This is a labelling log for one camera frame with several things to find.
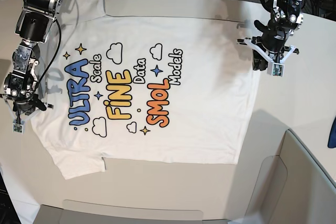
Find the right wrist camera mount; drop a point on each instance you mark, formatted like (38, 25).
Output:
(19, 119)

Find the blue cloth at edge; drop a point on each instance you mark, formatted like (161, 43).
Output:
(332, 136)

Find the grey cardboard box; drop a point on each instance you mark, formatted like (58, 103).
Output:
(292, 187)

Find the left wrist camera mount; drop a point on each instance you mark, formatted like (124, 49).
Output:
(276, 62)

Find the white printed t-shirt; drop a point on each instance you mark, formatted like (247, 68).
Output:
(158, 89)

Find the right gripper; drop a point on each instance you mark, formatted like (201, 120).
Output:
(29, 106)

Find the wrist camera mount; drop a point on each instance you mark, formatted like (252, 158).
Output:
(19, 119)
(276, 62)

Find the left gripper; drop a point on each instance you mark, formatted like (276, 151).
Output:
(272, 40)

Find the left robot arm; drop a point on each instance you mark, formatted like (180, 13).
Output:
(285, 18)

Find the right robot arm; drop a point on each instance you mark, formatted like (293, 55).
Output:
(25, 84)

